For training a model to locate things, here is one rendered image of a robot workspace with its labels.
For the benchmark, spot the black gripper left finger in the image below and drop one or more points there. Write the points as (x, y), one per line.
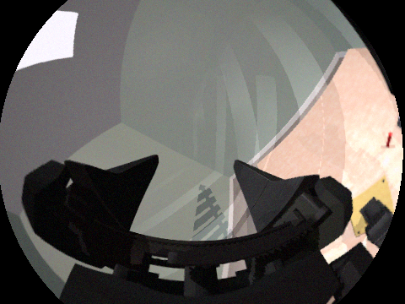
(120, 189)

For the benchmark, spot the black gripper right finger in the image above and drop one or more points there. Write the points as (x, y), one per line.
(267, 195)

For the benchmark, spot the red peg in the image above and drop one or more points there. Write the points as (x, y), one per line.
(389, 140)

